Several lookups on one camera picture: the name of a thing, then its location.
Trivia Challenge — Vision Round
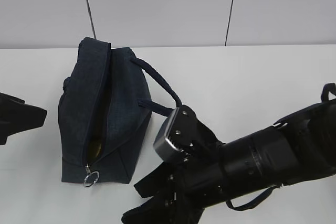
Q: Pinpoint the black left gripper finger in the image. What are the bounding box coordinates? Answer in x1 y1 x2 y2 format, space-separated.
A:
1 93 47 145

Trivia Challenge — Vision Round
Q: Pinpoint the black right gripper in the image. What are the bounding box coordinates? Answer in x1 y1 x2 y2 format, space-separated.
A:
121 140 228 224

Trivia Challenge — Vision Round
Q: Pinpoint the silver zipper pull ring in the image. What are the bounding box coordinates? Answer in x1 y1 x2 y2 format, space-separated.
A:
83 164 100 188

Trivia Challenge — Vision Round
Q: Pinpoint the dark blue lunch bag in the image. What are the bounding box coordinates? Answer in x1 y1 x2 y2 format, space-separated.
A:
58 37 182 187

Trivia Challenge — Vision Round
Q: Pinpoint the yellow pear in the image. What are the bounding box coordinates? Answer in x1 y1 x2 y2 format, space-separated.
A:
88 88 111 162

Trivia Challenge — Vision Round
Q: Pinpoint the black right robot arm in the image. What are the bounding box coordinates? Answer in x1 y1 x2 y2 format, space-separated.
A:
121 101 335 223

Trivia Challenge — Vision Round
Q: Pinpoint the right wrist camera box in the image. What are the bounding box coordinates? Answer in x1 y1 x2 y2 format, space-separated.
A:
153 105 205 165

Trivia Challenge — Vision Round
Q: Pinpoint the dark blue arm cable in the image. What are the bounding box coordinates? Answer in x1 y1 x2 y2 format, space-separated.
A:
225 82 336 204

